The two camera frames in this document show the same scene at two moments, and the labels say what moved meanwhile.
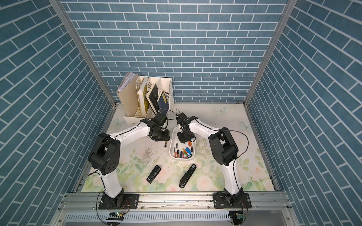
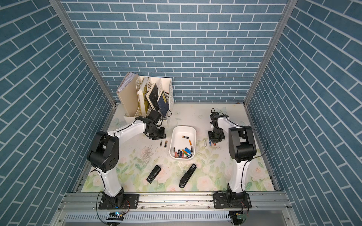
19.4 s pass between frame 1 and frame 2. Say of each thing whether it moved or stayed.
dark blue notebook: stayed
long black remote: stayed
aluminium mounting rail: stayed
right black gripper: moved
